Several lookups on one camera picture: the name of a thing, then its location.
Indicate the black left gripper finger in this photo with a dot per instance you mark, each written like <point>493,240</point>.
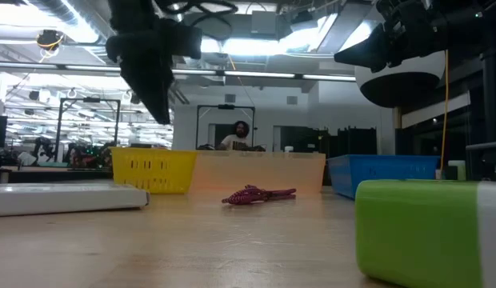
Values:
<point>152,84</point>

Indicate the white labelled box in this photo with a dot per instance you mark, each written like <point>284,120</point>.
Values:
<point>64,198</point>

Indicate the green white USB charger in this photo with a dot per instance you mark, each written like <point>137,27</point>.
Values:
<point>416,232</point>

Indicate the black background robot arm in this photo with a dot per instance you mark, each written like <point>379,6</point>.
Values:
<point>42,146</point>

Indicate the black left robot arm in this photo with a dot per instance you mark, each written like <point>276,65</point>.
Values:
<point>128,8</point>

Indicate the black background cabinets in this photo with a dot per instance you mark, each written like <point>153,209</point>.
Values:
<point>352,142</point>

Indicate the yellow plastic basket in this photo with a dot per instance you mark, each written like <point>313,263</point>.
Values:
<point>152,170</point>

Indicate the person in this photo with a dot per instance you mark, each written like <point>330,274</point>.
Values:
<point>236,140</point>

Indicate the blue plastic basket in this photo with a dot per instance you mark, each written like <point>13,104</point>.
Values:
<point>376,172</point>

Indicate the long ceiling light strip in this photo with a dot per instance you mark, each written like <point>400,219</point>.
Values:
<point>256,74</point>

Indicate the white green container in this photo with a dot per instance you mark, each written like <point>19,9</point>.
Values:
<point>457,170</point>

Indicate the dark background table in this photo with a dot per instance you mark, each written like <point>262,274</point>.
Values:
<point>52,174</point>

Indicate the black background rig frame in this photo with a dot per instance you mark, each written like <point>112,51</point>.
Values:
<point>59,128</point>
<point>226,106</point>

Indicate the black aluminium table frame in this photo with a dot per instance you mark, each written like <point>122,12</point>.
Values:
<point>492,100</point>

